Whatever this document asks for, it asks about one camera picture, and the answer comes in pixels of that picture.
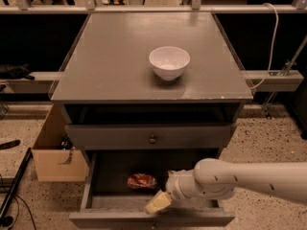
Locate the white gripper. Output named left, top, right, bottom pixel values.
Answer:
left=144, top=170, right=208, bottom=215

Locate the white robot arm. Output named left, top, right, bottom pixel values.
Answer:
left=145, top=158, right=307, bottom=215

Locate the open grey middle drawer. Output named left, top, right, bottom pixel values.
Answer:
left=69, top=149, right=235, bottom=230

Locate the closed grey top drawer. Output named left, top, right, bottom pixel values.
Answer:
left=65, top=124, right=236, bottom=150

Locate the grey wooden drawer cabinet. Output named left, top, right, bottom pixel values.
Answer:
left=50, top=11, right=254, bottom=165

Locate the cardboard box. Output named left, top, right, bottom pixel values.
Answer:
left=32, top=105, right=88, bottom=182

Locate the white ceramic bowl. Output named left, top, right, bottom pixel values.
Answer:
left=149, top=46, right=190, bottom=81

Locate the black pole on floor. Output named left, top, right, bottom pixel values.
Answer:
left=0, top=149, right=32, bottom=224

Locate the metal diagonal brace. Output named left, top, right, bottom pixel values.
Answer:
left=261, top=35, right=307, bottom=116

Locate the black bag on ledge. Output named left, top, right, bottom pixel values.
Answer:
left=0, top=63, right=35, bottom=81

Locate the metal railing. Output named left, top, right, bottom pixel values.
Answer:
left=0, top=0, right=307, bottom=13

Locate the white cable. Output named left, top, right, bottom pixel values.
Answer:
left=248, top=2, right=280, bottom=91

